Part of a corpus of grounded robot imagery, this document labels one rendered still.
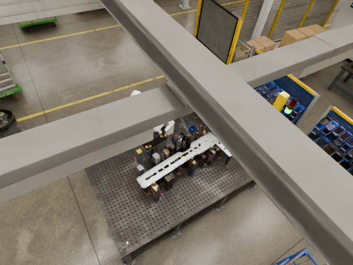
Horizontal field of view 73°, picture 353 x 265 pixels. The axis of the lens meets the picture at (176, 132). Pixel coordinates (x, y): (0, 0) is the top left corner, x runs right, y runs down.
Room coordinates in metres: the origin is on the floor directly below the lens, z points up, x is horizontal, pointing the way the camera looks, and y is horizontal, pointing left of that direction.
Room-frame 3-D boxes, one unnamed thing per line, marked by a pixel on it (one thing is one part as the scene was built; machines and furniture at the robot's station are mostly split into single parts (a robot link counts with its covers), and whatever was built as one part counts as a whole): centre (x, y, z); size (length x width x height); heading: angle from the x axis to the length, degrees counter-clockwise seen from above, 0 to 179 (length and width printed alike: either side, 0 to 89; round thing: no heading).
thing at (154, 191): (1.33, 0.17, 0.88); 0.15 x 0.11 x 0.36; 45
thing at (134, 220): (1.98, -0.08, 0.68); 2.56 x 1.61 x 0.04; 127
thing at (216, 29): (4.64, -0.50, 1.00); 1.34 x 0.14 x 2.00; 37
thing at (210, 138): (1.86, -0.11, 1.00); 1.38 x 0.22 x 0.02; 135
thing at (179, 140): (2.10, -0.05, 0.94); 0.18 x 0.13 x 0.49; 135
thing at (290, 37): (5.98, -3.07, 0.52); 1.20 x 0.80 x 1.05; 124
